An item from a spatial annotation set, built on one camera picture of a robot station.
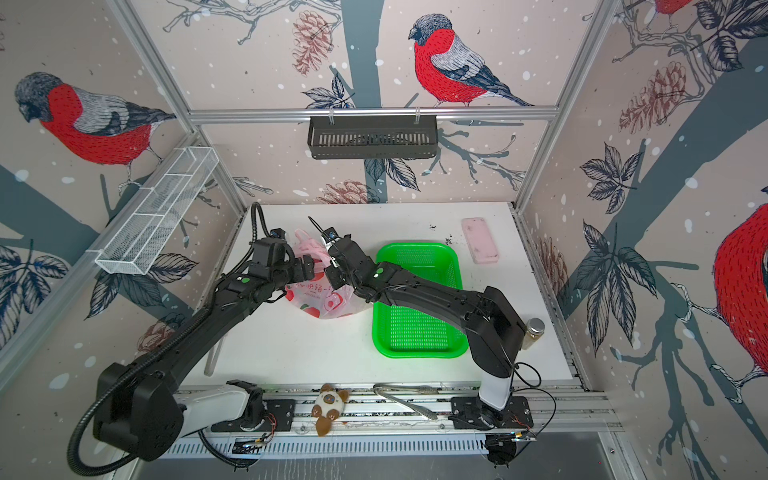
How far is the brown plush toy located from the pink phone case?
→ 24.7 inches

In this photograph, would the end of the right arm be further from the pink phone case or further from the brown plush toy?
the pink phone case

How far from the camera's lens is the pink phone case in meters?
1.06

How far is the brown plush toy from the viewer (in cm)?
73
